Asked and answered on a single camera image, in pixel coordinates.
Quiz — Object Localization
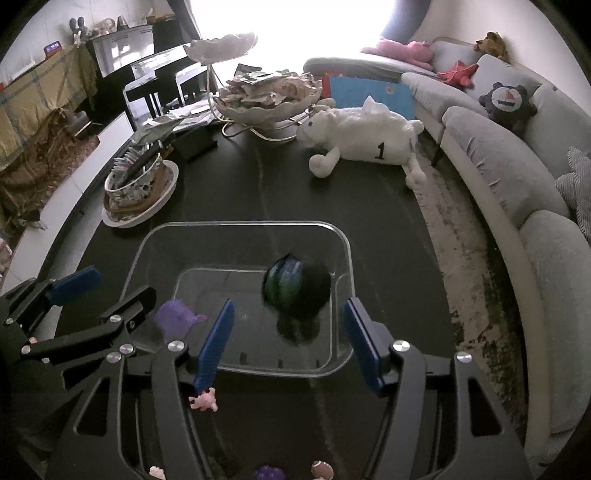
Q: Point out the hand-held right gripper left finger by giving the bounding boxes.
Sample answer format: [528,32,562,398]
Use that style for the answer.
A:
[46,299,236,480]

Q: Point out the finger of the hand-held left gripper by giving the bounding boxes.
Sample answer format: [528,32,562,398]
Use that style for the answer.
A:
[21,285,158,366]
[0,265,102,325]

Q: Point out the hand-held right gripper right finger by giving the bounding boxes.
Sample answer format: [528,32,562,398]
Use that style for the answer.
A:
[342,298,532,480]

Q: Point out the dark multicoloured ball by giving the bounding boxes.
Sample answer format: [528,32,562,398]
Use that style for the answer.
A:
[262,253,333,324]

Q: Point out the clear plastic bin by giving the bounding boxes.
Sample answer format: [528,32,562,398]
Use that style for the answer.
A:
[119,222,356,379]

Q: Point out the black desktop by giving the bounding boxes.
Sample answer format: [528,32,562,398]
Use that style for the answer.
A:
[28,117,467,480]

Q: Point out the floral ceramic pot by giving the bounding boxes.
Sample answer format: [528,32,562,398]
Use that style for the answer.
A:
[104,152,164,206]

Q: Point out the patterned bowl on plate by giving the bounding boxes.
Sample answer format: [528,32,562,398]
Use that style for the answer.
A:
[102,159,180,229]

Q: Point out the white low cabinet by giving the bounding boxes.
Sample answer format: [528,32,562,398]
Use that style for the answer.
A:
[0,111,136,296]

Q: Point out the brown patterned cloth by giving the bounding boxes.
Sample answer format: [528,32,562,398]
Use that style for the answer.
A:
[0,108,100,224]

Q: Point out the worn patterned rug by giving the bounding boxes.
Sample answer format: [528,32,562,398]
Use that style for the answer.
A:
[411,134,532,439]

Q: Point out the silver foil packets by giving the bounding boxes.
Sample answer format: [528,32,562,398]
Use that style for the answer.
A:
[131,113,215,144]

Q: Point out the black box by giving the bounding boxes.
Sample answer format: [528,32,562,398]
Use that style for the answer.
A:
[172,126,218,161]

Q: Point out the yellow plaid cloth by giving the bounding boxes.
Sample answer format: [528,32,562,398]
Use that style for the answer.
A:
[0,44,100,185]

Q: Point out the white plush sheep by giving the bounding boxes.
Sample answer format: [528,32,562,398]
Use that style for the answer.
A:
[295,95,428,189]

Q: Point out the grey curved sofa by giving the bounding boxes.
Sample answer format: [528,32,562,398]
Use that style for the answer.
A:
[302,37,591,462]

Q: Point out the black piano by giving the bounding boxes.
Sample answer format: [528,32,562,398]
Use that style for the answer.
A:
[90,18,199,93]

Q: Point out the white tiered lotus bowl stand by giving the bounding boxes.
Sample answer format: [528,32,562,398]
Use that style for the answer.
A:
[183,31,324,141]

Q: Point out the grey figurine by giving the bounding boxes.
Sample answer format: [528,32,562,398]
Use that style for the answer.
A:
[68,16,88,46]

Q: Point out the blue flat box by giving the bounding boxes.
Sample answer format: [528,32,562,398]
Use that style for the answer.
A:
[322,74,416,121]

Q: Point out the pile of paper packets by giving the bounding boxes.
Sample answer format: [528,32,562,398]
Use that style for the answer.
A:
[219,69,321,112]

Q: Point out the striped cushion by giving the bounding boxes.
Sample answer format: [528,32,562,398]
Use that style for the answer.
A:
[555,147,591,227]

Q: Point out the navy sailboat cushion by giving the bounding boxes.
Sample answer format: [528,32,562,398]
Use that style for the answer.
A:
[478,82,539,137]

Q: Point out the purple curtain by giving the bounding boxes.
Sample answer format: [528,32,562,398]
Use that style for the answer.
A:
[167,0,204,43]
[385,0,435,44]

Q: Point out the red starfish plush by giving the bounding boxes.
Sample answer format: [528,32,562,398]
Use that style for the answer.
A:
[436,60,479,89]

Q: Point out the pink plush toy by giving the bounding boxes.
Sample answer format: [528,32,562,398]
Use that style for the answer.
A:
[361,37,435,70]

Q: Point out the brown plush toy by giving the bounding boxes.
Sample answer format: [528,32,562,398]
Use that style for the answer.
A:
[474,31,511,63]

